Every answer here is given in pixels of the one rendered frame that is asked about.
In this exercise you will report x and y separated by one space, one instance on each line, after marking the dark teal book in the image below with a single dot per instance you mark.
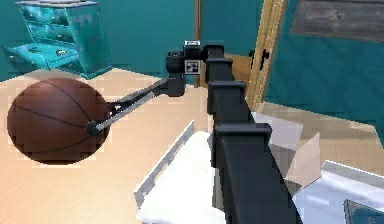
363 213

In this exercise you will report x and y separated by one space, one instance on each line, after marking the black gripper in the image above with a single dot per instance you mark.
175 70

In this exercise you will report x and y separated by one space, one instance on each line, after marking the wooden room door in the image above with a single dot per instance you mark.
258 56

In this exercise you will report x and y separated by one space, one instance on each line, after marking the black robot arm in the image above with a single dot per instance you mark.
246 160

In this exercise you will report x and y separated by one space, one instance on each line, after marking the teal chest of drawers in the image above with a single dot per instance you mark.
63 36

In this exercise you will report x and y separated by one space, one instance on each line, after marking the brown basketball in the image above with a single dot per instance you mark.
56 120

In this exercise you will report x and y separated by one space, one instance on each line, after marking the grey framed picture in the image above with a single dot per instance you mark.
338 18

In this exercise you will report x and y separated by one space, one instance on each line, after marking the white bed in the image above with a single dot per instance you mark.
186 186

